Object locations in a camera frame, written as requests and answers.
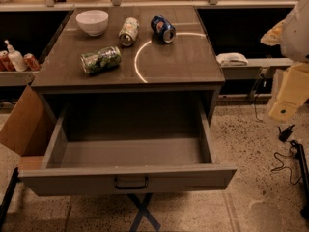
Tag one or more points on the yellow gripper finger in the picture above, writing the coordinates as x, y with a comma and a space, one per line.
273, 36
290, 91

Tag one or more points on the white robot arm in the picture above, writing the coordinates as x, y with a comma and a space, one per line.
292, 34

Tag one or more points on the blue pepsi can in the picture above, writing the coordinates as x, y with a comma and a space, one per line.
163, 29

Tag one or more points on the pale green soda can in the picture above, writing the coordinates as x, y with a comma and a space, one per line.
129, 32

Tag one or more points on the open grey top drawer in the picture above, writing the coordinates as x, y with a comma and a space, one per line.
110, 150

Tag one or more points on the red can right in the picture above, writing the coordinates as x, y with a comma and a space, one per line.
32, 62

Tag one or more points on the red can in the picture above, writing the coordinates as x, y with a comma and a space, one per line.
32, 62
5, 62

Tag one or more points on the red can left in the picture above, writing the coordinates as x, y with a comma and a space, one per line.
5, 62

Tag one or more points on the folded white cloth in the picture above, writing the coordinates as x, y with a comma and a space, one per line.
231, 59

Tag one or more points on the black stand leg right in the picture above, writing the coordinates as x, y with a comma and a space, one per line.
300, 155

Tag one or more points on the black stand leg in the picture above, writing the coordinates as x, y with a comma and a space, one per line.
6, 201
300, 155

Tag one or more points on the grey cabinet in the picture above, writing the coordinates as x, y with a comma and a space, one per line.
187, 63

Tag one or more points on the white bowl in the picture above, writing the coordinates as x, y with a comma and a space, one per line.
93, 22

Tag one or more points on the white pump bottle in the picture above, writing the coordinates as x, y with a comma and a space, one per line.
16, 58

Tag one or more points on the brown cardboard box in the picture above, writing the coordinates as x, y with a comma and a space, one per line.
28, 130

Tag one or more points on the black stand leg left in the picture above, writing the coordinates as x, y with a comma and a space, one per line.
6, 201

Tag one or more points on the black power adapter with cable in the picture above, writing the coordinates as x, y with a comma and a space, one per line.
284, 137

